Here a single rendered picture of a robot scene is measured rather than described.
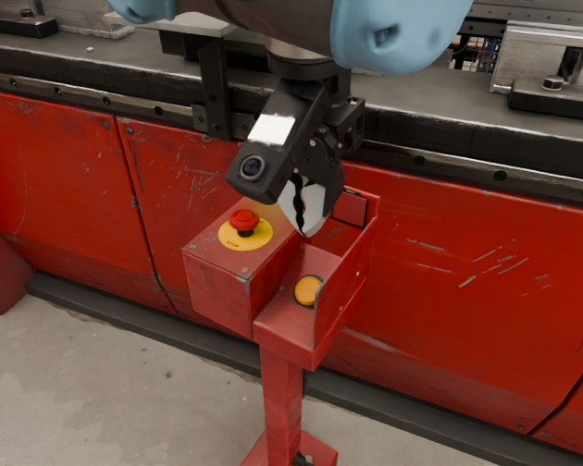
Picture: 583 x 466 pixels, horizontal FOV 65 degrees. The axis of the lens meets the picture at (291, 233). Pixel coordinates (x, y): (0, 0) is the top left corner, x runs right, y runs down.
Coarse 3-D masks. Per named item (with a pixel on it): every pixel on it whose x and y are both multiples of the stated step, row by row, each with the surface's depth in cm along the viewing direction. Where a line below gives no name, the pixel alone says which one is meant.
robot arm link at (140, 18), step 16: (112, 0) 27; (128, 0) 26; (144, 0) 25; (160, 0) 25; (176, 0) 26; (192, 0) 25; (208, 0) 24; (128, 16) 27; (144, 16) 26; (160, 16) 27; (224, 16) 24
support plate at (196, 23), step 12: (192, 12) 63; (132, 24) 61; (144, 24) 61; (156, 24) 60; (168, 24) 59; (180, 24) 59; (192, 24) 59; (204, 24) 59; (216, 24) 59; (228, 24) 59; (216, 36) 58
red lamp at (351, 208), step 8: (344, 192) 59; (344, 200) 59; (352, 200) 59; (360, 200) 58; (336, 208) 61; (344, 208) 60; (352, 208) 60; (360, 208) 59; (336, 216) 62; (344, 216) 61; (352, 216) 60; (360, 216) 60; (360, 224) 60
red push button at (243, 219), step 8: (232, 216) 59; (240, 216) 59; (248, 216) 59; (256, 216) 59; (232, 224) 58; (240, 224) 58; (248, 224) 58; (256, 224) 58; (240, 232) 60; (248, 232) 59
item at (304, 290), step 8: (304, 280) 61; (312, 280) 60; (296, 288) 61; (304, 288) 60; (312, 288) 60; (296, 296) 61; (304, 296) 60; (312, 296) 60; (304, 304) 60; (312, 304) 60
